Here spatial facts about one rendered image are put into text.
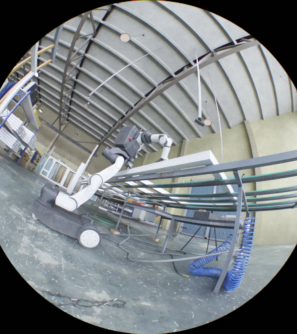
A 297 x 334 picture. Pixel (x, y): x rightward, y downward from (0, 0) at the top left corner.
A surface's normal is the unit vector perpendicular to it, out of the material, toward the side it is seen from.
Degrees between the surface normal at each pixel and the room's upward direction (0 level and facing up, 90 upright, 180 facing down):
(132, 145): 105
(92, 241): 90
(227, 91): 180
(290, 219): 90
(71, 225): 90
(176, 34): 180
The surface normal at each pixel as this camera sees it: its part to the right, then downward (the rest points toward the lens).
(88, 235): 0.58, -0.17
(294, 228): -0.72, -0.48
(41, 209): 0.29, -0.32
